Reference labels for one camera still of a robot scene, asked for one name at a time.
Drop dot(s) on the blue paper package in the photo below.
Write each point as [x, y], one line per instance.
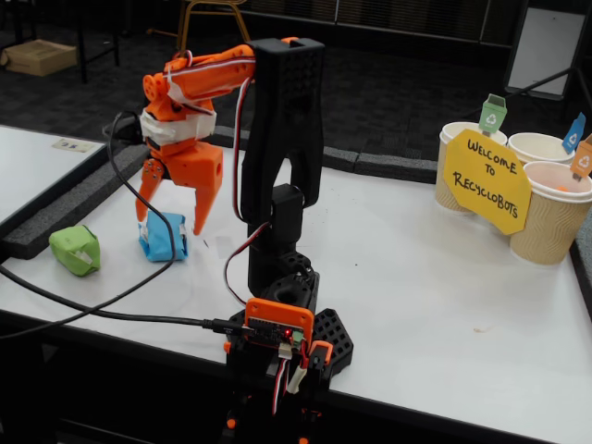
[159, 238]

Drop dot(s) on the white panel black frame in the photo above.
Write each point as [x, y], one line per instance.
[546, 46]

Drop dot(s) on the black orange table clamp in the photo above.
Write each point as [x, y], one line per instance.
[319, 365]
[238, 384]

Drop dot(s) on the clear tape patch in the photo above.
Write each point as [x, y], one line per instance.
[226, 247]

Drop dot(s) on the yellow metal chair frame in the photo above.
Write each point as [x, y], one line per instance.
[185, 28]

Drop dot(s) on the green paper bin tag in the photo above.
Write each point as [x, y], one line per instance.
[492, 118]

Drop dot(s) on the beige ripple paper cup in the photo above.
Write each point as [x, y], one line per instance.
[446, 199]
[536, 145]
[550, 231]

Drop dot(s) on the green paper package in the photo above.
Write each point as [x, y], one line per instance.
[74, 250]

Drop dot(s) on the orange-cased controller board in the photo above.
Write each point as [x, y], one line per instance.
[277, 319]

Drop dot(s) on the brown cardboard box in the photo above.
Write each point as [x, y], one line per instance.
[39, 57]

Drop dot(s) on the black grid base plate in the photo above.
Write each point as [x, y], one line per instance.
[335, 342]

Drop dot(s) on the black foam border strip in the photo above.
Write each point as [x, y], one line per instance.
[69, 208]
[398, 166]
[340, 159]
[583, 268]

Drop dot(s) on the whiteboard with dark frame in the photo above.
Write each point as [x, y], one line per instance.
[37, 176]

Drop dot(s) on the orange and black robot arm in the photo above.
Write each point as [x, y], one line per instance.
[287, 115]

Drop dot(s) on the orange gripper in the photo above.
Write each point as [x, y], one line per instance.
[194, 167]

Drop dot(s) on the white masking tape wrap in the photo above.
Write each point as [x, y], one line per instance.
[180, 127]

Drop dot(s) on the blue paper bin tag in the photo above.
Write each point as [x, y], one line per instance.
[573, 136]

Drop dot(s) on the yellow handwritten welcome sign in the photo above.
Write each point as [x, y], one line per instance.
[485, 185]

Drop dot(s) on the black metal table frame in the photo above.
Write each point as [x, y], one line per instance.
[82, 55]

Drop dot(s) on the orange paper bin tag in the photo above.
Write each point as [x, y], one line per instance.
[583, 162]

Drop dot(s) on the small paper label sticker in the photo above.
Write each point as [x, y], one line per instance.
[74, 145]

